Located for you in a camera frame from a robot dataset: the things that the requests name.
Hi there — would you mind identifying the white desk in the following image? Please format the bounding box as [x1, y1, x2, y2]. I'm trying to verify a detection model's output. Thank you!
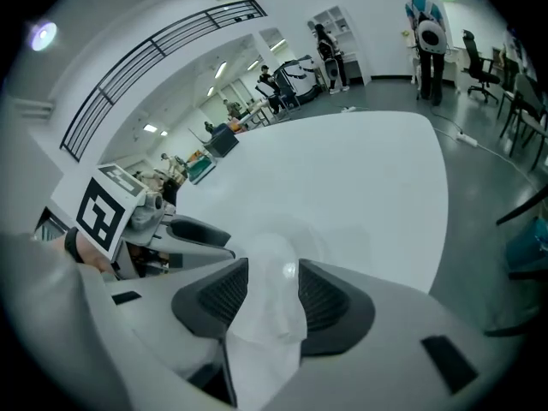
[342, 51, 373, 87]

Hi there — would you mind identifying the black mezzanine railing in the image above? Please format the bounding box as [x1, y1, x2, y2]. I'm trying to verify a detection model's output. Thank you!
[59, 0, 269, 163]

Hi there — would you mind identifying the dark dining chair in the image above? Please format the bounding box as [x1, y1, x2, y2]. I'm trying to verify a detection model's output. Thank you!
[496, 51, 548, 173]

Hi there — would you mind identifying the blue plastic bin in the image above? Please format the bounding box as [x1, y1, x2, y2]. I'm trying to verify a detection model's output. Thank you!
[504, 215, 548, 273]

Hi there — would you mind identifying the white plastic sheet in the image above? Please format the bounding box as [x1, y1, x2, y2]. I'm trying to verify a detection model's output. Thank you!
[239, 223, 372, 344]

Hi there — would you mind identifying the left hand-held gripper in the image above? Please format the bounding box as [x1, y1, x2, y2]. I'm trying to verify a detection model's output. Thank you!
[75, 163, 237, 281]

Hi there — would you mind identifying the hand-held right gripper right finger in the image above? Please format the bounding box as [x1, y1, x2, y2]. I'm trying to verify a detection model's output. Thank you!
[265, 258, 527, 411]

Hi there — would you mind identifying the black wristband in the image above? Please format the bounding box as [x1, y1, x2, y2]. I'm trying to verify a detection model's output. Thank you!
[63, 226, 86, 265]

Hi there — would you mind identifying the white shelf cabinet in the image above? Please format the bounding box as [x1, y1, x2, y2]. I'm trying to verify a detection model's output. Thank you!
[307, 5, 356, 55]

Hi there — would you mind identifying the black office chair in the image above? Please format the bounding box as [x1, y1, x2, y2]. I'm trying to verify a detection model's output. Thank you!
[461, 28, 502, 104]

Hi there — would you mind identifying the person's left forearm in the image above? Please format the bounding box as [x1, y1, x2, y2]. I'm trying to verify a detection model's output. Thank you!
[40, 229, 116, 276]

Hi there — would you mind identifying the white and black robot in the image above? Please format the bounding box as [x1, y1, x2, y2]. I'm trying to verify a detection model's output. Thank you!
[272, 55, 321, 107]

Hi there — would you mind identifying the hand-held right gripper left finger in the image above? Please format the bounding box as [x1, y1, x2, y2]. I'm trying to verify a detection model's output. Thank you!
[102, 258, 250, 411]

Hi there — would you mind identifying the round ceiling light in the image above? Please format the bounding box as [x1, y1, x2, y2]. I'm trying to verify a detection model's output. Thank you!
[28, 21, 58, 52]

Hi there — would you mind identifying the black tissue box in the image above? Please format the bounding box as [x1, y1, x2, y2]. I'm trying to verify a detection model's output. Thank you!
[202, 132, 241, 159]

